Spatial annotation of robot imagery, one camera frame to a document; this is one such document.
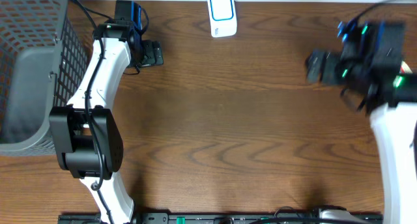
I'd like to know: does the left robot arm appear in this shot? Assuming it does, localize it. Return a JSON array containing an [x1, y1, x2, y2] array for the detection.
[[49, 0, 164, 223]]

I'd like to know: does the white barcode scanner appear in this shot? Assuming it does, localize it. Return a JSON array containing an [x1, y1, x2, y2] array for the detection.
[[207, 0, 237, 38]]

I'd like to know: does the left black cable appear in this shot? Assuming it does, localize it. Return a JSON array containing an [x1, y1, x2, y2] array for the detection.
[[63, 0, 115, 224]]

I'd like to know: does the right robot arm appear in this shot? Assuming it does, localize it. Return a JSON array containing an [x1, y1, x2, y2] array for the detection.
[[306, 19, 416, 223]]

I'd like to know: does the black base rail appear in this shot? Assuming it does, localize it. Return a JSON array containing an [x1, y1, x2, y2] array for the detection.
[[57, 212, 384, 224]]

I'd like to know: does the yellow wet wipes pack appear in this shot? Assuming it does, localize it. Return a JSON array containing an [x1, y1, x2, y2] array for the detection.
[[400, 61, 412, 74]]

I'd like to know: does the dark grey plastic basket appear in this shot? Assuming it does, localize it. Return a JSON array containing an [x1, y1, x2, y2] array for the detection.
[[1, 0, 88, 156]]

